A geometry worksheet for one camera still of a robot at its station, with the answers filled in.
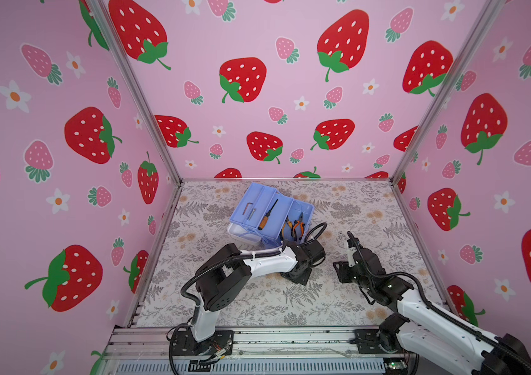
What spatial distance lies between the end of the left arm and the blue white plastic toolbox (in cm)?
19

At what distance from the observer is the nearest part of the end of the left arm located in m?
0.65

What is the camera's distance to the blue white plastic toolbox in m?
0.92
